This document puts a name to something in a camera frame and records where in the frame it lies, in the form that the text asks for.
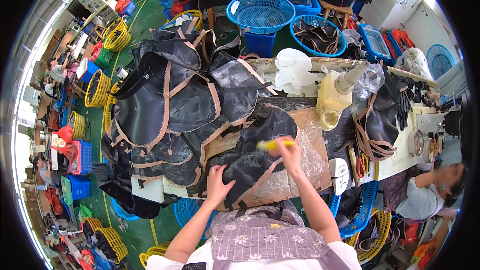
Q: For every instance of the person's left hand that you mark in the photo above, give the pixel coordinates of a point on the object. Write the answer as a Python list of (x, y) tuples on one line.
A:
[(216, 189)]

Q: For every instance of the person's right hand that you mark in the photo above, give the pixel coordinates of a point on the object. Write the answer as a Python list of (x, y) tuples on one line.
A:
[(289, 157)]

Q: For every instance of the person's right fingers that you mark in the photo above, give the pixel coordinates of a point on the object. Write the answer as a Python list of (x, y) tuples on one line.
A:
[(282, 146)]

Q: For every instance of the yellow glue brush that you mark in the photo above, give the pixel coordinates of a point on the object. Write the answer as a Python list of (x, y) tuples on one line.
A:
[(267, 144)]

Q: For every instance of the black tan-trimmed leather piece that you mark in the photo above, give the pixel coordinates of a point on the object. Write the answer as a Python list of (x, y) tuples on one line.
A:
[(247, 165)]

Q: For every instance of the film-covered cardboard work board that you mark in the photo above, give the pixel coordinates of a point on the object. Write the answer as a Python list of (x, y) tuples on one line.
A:
[(313, 150)]

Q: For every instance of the white sole template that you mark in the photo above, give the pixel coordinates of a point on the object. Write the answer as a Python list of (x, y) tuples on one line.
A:
[(339, 168), (342, 186)]

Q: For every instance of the yellowish glue jug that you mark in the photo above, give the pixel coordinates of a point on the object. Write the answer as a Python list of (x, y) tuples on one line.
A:
[(330, 101)]

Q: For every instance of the tan wooden tool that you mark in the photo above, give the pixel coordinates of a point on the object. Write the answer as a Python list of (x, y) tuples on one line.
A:
[(353, 167)]

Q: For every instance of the stack of white plastic pieces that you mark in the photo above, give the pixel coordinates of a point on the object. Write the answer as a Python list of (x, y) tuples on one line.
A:
[(294, 69)]

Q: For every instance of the grey glue-crusted bottle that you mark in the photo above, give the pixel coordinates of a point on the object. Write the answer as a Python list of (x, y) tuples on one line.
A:
[(348, 78)]

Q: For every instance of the person's body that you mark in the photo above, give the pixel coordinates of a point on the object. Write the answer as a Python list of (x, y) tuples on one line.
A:
[(262, 240)]

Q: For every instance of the blue basket with dark pieces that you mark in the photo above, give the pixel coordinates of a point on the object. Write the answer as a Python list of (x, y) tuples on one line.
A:
[(360, 210)]

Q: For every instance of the blue plastic bin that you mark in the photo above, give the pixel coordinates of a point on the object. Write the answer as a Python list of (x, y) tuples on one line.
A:
[(260, 44), (79, 187)]

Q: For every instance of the clear plastic bag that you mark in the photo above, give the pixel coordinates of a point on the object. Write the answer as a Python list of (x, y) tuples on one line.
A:
[(371, 80)]

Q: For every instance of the blue plastic basket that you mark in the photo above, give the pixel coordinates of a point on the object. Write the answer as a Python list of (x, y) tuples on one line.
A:
[(189, 213)]

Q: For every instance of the blue basket with leather pieces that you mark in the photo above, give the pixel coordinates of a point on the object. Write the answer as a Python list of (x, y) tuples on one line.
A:
[(318, 36)]

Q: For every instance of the pile of black leather pieces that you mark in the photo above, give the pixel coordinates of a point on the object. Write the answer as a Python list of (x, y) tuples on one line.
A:
[(168, 93)]

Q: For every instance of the yellow basket with dark pieces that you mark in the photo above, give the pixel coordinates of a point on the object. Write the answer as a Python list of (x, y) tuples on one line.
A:
[(375, 236)]

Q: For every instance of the heap of black gloves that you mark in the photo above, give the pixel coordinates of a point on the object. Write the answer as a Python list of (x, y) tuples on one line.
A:
[(407, 101)]

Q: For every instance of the round metal tin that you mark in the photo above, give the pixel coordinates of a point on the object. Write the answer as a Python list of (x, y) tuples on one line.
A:
[(416, 143)]

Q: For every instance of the empty round blue basket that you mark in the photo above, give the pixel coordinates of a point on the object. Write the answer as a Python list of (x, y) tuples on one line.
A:
[(260, 13)]

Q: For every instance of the white foam board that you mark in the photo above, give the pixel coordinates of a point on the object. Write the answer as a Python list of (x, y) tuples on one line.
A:
[(148, 191)]

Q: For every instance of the wooden stool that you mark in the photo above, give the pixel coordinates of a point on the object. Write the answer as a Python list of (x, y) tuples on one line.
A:
[(335, 13)]

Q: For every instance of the white plastic sack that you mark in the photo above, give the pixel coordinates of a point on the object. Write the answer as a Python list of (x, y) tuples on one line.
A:
[(414, 62)]

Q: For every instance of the heap of red cloth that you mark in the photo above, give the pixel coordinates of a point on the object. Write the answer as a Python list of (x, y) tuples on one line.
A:
[(401, 41)]

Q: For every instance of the yellow plastic basket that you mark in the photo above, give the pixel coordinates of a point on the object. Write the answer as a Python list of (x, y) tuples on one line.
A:
[(98, 89), (78, 124), (187, 15), (108, 108), (118, 37)]

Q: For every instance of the sewing machine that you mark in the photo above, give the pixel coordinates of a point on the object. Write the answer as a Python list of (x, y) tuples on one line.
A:
[(446, 120)]

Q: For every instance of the white tape roll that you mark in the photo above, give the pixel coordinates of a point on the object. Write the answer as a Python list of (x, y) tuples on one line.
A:
[(121, 72)]

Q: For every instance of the yellow basket with black pieces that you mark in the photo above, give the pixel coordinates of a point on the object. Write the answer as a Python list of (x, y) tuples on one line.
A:
[(108, 240)]

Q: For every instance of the pink and blue crates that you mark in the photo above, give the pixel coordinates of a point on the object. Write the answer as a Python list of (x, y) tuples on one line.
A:
[(83, 156)]

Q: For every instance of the green plastic crate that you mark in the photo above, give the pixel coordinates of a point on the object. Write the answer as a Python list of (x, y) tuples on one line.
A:
[(103, 58)]

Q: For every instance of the red plastic bag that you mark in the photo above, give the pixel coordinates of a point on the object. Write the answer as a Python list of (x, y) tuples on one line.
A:
[(66, 134)]

